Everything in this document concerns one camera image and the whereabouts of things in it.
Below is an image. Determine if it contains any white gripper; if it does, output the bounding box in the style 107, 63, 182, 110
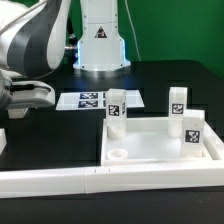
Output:
8, 81, 55, 109

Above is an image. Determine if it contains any white square table top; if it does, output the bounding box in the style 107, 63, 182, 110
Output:
101, 117, 224, 166

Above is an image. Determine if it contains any white U-shaped obstacle fence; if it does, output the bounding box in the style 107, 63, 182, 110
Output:
0, 118, 224, 200

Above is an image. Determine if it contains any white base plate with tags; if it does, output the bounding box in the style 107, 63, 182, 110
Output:
56, 90, 144, 111

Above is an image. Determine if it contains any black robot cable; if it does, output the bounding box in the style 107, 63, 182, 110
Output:
65, 16, 80, 66

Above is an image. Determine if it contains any thin grey cable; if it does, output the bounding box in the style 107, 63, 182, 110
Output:
124, 0, 142, 62

